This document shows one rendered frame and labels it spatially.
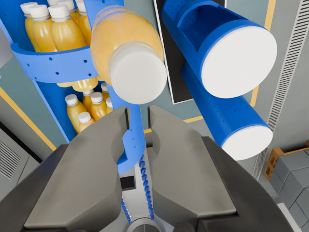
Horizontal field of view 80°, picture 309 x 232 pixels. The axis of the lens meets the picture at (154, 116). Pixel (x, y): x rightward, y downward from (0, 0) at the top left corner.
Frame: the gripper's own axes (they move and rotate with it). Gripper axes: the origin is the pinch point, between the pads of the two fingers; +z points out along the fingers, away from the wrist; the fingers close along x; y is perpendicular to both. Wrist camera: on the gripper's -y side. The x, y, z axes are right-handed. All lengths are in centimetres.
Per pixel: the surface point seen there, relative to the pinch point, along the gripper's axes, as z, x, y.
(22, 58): 30.8, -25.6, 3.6
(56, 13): 33.9, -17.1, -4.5
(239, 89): 56, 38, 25
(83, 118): 43, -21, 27
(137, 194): 79, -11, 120
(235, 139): 62, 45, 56
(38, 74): 30.1, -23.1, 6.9
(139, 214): 85, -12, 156
